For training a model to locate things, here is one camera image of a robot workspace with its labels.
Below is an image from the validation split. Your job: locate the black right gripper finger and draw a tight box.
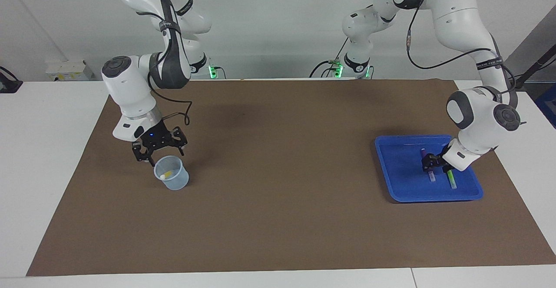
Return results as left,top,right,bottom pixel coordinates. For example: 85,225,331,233
132,142,156,167
172,126,188,156

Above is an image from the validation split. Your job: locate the purple marker pen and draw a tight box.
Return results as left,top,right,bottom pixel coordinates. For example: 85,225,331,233
419,148,436,182

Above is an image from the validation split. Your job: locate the blue plastic tray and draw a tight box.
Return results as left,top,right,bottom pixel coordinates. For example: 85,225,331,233
374,134,484,203

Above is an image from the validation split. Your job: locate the translucent plastic cup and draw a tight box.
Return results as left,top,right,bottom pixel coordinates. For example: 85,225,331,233
154,156,190,191

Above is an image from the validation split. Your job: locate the white cardboard box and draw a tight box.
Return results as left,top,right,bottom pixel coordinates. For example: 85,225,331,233
46,60,94,81

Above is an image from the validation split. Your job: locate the brown table mat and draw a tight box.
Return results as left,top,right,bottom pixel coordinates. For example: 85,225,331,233
26,78,556,277

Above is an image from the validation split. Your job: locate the blue crate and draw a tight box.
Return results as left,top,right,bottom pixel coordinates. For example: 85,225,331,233
535,84,556,129

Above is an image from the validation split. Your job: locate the black stand pole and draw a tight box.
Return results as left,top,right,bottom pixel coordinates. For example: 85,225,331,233
515,43,556,89

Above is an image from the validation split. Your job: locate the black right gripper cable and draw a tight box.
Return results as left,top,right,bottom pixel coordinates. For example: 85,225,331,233
137,10,193,126

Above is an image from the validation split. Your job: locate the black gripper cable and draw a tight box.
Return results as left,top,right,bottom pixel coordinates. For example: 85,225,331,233
137,10,193,126
374,0,528,126

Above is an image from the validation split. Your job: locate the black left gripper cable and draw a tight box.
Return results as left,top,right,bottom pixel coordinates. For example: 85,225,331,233
374,0,528,126

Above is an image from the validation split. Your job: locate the black left arm strap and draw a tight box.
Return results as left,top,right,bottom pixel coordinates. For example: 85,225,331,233
476,57,504,70

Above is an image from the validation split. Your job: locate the black left base cable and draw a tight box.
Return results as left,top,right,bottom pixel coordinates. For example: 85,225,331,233
309,36,348,79

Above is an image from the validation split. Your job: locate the black clamp mount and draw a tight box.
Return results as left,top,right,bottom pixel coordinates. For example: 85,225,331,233
0,66,23,94

